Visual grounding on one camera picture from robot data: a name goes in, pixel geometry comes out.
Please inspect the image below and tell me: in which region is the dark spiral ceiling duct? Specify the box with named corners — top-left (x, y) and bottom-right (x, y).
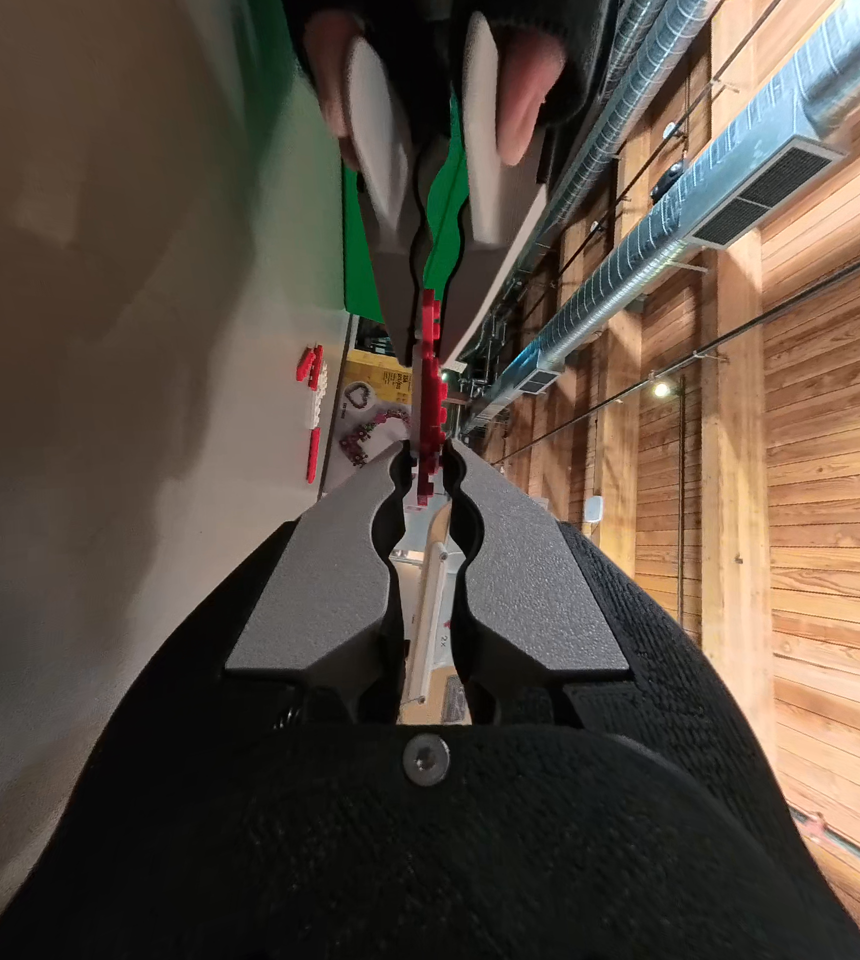
top-left (542, 0), bottom-right (724, 234)

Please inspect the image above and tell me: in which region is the silver spiral ceiling duct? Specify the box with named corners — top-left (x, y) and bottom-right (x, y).
top-left (467, 0), bottom-right (860, 421)

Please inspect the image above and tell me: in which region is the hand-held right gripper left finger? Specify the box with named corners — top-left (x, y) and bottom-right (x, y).
top-left (223, 439), bottom-right (410, 706)

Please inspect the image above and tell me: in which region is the red and white lego assembly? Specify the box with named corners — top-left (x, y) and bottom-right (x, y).
top-left (411, 288), bottom-right (448, 505)

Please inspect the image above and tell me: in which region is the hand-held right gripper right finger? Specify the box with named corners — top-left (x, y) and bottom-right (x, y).
top-left (445, 439), bottom-right (630, 685)

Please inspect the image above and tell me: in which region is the white and yellow lego box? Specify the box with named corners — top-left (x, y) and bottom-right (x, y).
top-left (337, 351), bottom-right (415, 470)

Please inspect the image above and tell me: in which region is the black ceiling tie rod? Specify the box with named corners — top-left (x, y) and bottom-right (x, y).
top-left (505, 232), bottom-right (860, 459)
top-left (788, 806), bottom-right (860, 879)

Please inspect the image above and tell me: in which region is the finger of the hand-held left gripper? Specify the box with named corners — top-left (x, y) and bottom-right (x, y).
top-left (437, 180), bottom-right (553, 363)
top-left (358, 138), bottom-right (448, 369)

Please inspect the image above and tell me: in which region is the person's left hand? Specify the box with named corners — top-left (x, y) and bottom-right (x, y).
top-left (301, 11), bottom-right (571, 168)

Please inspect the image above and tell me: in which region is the green plastic bin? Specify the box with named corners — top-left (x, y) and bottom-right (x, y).
top-left (341, 97), bottom-right (470, 324)

